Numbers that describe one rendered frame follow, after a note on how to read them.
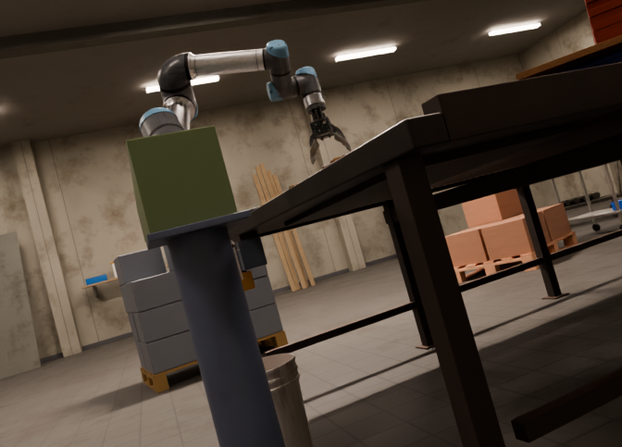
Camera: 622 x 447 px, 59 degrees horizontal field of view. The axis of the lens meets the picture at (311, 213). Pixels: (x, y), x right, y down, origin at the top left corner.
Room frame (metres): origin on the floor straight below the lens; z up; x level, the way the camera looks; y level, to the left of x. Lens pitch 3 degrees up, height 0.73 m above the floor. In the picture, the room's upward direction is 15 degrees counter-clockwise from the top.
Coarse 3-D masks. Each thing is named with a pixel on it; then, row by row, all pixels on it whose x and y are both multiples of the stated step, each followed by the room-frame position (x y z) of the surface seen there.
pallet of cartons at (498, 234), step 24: (504, 192) 5.90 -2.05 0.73; (480, 216) 5.90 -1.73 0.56; (504, 216) 5.79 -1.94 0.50; (552, 216) 5.61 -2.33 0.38; (456, 240) 5.47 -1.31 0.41; (480, 240) 5.29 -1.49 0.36; (504, 240) 5.14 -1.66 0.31; (528, 240) 5.01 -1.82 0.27; (552, 240) 5.48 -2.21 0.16; (576, 240) 5.90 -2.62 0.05; (456, 264) 5.52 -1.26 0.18; (480, 264) 5.42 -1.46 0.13
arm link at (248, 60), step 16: (272, 48) 1.88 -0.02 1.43; (176, 64) 1.91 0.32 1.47; (192, 64) 1.91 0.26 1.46; (208, 64) 1.91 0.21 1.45; (224, 64) 1.91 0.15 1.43; (240, 64) 1.91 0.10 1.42; (256, 64) 1.92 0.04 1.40; (272, 64) 1.92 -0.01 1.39; (288, 64) 1.94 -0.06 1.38; (160, 80) 1.94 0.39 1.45; (176, 80) 1.93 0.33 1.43; (192, 80) 1.96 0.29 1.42
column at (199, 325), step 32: (192, 224) 1.41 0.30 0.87; (224, 224) 1.47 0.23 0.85; (192, 256) 1.46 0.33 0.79; (224, 256) 1.49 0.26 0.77; (192, 288) 1.47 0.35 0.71; (224, 288) 1.47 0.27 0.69; (192, 320) 1.48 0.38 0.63; (224, 320) 1.46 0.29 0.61; (224, 352) 1.46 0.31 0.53; (256, 352) 1.52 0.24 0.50; (224, 384) 1.46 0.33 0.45; (256, 384) 1.49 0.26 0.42; (224, 416) 1.47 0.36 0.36; (256, 416) 1.47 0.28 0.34
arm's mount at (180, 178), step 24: (144, 144) 1.45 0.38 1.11; (168, 144) 1.48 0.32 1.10; (192, 144) 1.50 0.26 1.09; (216, 144) 1.53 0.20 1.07; (144, 168) 1.45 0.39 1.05; (168, 168) 1.47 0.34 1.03; (192, 168) 1.49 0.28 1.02; (216, 168) 1.52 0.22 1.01; (144, 192) 1.44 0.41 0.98; (168, 192) 1.46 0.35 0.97; (192, 192) 1.49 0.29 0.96; (216, 192) 1.51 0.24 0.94; (144, 216) 1.45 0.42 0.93; (168, 216) 1.46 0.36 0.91; (192, 216) 1.48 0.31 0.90; (216, 216) 1.51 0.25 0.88; (144, 240) 1.59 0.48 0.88
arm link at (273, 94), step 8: (272, 80) 1.98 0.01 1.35; (280, 80) 1.96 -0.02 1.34; (288, 80) 1.97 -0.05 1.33; (296, 80) 2.00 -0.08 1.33; (272, 88) 1.99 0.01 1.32; (280, 88) 1.98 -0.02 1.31; (288, 88) 1.99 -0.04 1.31; (296, 88) 2.00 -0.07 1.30; (272, 96) 2.00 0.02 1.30; (280, 96) 2.00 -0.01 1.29; (288, 96) 2.02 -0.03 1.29; (296, 96) 2.04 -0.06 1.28
